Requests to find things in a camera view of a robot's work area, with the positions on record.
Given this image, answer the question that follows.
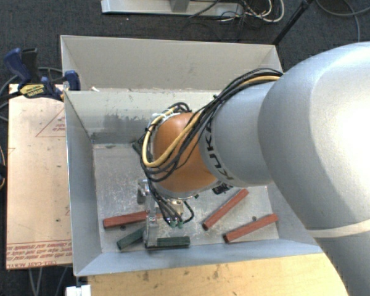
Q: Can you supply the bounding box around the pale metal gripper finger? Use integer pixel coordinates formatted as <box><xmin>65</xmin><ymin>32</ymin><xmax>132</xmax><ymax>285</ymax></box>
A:
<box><xmin>144</xmin><ymin>207</ymin><xmax>159</xmax><ymax>249</ymax></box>
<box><xmin>137</xmin><ymin>179</ymin><xmax>152</xmax><ymax>206</ymax></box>

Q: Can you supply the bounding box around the brown cardboard board red print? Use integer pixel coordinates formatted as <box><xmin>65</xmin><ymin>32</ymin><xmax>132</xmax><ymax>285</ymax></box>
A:
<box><xmin>6</xmin><ymin>83</ymin><xmax>73</xmax><ymax>271</ymax></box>

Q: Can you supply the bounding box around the black cylinder on white bracket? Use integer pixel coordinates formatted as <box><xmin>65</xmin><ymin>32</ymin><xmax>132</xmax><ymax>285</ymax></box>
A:
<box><xmin>212</xmin><ymin>182</ymin><xmax>234</xmax><ymax>196</ymax></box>

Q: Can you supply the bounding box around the dark green flat block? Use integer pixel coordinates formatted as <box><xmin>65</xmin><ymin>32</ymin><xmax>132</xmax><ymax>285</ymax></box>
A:
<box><xmin>116</xmin><ymin>226</ymin><xmax>147</xmax><ymax>251</ymax></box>
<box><xmin>145</xmin><ymin>236</ymin><xmax>191</xmax><ymax>249</ymax></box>

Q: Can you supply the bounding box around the red-brown flat block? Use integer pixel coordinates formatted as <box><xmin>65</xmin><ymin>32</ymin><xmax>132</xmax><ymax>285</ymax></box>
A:
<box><xmin>223</xmin><ymin>213</ymin><xmax>279</xmax><ymax>244</ymax></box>
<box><xmin>102</xmin><ymin>210</ymin><xmax>164</xmax><ymax>229</ymax></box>
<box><xmin>202</xmin><ymin>188</ymin><xmax>250</xmax><ymax>231</ymax></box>

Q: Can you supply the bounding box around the grey metal bin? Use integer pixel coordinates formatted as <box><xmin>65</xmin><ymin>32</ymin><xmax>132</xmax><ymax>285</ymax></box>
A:
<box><xmin>60</xmin><ymin>35</ymin><xmax>325</xmax><ymax>278</ymax></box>

